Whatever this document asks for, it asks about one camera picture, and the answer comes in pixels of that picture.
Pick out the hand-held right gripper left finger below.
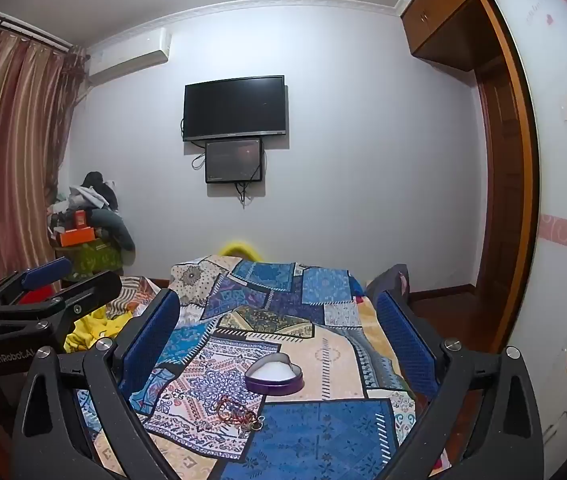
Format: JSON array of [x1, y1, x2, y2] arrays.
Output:
[[11, 289, 182, 480]]

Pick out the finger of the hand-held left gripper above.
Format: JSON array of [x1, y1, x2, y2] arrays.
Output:
[[0, 256, 73, 311], [0, 270, 124, 352]]

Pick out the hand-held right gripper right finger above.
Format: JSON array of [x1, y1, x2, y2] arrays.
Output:
[[376, 290, 545, 480]]

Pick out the red beaded bracelet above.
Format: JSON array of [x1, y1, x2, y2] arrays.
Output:
[[214, 396, 257, 431]]

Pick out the purple heart-shaped box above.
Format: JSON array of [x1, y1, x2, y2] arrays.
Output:
[[244, 353, 305, 399]]

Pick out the green patterned bag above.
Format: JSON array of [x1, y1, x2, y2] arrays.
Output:
[[56, 241, 125, 282]]

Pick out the yellow cloth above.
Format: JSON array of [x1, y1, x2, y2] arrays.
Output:
[[64, 304, 137, 356]]

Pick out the striped orange cloth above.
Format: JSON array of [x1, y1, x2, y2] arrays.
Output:
[[106, 275, 165, 319]]

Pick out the flat orange box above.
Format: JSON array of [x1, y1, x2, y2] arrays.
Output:
[[60, 227, 97, 248]]

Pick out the dark grey bag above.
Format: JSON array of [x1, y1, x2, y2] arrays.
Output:
[[365, 262, 410, 307]]

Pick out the pile of clothes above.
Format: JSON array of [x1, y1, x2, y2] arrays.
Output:
[[48, 171, 137, 264]]

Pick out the patchwork blue blanket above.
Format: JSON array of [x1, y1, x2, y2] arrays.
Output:
[[76, 255, 453, 480]]

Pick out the striped brown curtain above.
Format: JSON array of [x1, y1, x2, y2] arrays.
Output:
[[0, 22, 88, 286]]

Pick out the yellow plastic chair back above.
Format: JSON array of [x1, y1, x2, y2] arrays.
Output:
[[219, 239, 264, 262]]

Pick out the brown wooden door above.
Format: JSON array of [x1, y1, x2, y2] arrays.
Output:
[[475, 60, 523, 288]]

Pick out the white heart-print sliding door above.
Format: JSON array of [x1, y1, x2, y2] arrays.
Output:
[[492, 0, 567, 361]]

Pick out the white air conditioner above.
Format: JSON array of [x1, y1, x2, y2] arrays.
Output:
[[86, 27, 172, 86]]

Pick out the wooden overhead cabinets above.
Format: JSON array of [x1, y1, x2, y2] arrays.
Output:
[[399, 0, 539, 75]]

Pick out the small black wall monitor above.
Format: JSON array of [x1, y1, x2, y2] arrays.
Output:
[[205, 137, 264, 184]]

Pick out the black wall television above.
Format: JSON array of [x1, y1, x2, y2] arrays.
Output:
[[184, 75, 287, 142]]

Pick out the white curtain rail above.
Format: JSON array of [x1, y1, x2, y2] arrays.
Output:
[[0, 6, 73, 54]]

